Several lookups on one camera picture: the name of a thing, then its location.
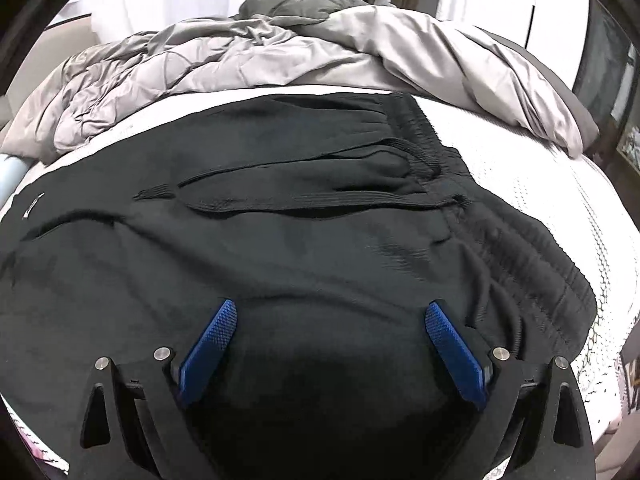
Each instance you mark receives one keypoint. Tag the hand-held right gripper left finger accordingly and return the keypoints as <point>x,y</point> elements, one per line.
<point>209,346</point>

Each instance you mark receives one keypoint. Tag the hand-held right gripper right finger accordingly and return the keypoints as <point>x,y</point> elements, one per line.
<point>454,347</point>

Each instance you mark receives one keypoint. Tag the black pants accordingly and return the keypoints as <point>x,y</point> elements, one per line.
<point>280,260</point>

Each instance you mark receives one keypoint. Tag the white patterned mattress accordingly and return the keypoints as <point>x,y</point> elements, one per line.
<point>545,180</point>

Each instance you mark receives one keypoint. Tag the light blue bolster pillow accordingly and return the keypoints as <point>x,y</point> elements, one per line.
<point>10,172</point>

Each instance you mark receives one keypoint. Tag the grey comforter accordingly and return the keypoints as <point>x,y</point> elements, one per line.
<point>310,65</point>

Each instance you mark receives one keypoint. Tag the dark wooden cabinet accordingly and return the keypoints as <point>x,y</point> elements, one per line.
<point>612,75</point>

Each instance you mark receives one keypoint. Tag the dark grey pillow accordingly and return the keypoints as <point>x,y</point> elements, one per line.
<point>295,4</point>

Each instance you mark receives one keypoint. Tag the beige bed frame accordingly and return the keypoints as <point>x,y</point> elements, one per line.
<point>30,55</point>

